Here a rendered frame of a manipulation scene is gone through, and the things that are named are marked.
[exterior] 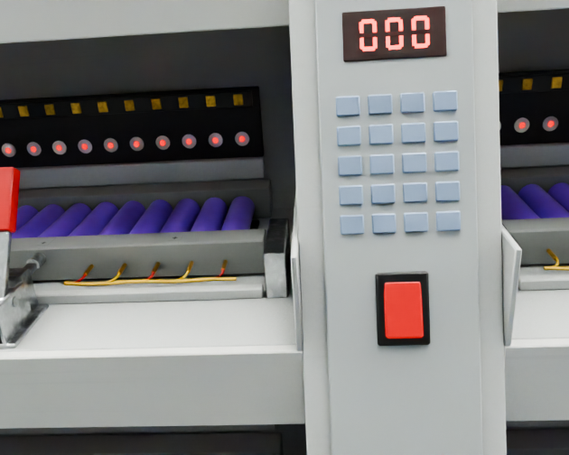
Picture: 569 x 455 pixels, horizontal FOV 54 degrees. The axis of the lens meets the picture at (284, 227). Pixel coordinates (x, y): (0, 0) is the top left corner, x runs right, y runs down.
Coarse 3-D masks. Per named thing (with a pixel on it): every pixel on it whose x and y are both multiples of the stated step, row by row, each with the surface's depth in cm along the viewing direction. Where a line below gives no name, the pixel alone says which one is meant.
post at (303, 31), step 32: (480, 0) 25; (480, 32) 25; (480, 64) 26; (480, 96) 26; (480, 128) 26; (320, 160) 26; (480, 160) 26; (320, 192) 26; (480, 192) 26; (320, 224) 26; (480, 224) 26; (320, 256) 26; (480, 256) 26; (320, 288) 27; (480, 288) 26; (320, 320) 27; (480, 320) 26; (320, 352) 27; (480, 352) 26; (320, 384) 27; (320, 416) 27; (320, 448) 27
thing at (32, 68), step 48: (0, 48) 47; (48, 48) 47; (96, 48) 47; (144, 48) 47; (192, 48) 46; (240, 48) 46; (288, 48) 46; (528, 48) 45; (0, 96) 48; (48, 96) 47; (288, 96) 46; (288, 144) 46; (288, 192) 46; (96, 432) 49; (144, 432) 48; (192, 432) 48; (240, 432) 48; (288, 432) 48
